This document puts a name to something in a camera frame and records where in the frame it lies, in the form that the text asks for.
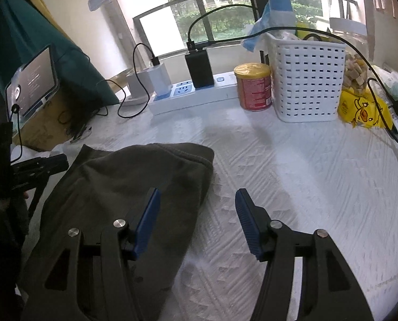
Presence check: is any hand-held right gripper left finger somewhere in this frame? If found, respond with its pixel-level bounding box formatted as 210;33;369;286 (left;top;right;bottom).
21;187;162;321

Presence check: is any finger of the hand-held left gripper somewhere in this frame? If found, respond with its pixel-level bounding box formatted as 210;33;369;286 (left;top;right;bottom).
13;154;70;179

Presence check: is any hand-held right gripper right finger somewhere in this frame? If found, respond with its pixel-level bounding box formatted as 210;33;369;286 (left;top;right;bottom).
235;188;375;321

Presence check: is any olive green t-shirt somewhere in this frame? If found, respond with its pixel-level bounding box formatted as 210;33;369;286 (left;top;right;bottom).
20;143;215;321

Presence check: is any person's left forearm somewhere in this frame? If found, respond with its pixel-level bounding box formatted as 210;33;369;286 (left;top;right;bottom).
0;196;30;244

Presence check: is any white cloth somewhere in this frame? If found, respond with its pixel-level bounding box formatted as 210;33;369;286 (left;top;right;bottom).
10;142;72;164

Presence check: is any brown cardboard box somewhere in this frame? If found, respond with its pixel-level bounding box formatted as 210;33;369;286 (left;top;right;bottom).
16;87;86;151

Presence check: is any tablet with dark screen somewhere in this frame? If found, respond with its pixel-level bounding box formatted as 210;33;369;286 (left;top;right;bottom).
5;44;61;116

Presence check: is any red can with yellow lid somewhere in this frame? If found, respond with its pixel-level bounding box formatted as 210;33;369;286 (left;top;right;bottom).
234;63;273;111

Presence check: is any white power strip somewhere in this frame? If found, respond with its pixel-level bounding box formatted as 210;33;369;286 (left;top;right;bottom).
149;72;240;115

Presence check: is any teal curtain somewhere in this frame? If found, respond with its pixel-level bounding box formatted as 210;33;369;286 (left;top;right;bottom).
0;0;119;108

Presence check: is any white charger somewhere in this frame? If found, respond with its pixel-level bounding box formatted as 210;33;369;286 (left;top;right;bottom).
148;62;172;96

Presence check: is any white plastic basket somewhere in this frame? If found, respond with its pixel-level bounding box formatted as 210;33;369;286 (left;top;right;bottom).
269;33;347;123

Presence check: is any black charger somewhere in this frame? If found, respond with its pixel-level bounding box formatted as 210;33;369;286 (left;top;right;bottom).
185;50;215;89

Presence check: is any yellow duck print packet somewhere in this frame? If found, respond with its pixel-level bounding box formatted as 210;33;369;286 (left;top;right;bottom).
338;89;394;129

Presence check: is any blue face mask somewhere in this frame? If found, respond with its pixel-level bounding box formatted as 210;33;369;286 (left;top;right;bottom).
241;2;276;54

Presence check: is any clear snack jar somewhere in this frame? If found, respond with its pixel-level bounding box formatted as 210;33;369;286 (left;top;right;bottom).
329;17;370;96

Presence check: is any black balcony railing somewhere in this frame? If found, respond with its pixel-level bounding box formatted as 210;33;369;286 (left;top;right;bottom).
132;0;358;57

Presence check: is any clear plastic bag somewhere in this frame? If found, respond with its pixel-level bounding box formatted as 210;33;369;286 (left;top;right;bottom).
370;65;398;134

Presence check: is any black cable bundle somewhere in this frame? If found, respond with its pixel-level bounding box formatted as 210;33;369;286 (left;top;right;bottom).
57;105;92;143

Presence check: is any black cable of white charger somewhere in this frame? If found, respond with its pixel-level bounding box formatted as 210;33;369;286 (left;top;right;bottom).
118;43;159;119

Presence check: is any long black cable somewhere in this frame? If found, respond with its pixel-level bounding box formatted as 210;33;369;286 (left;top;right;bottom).
192;27;398;165

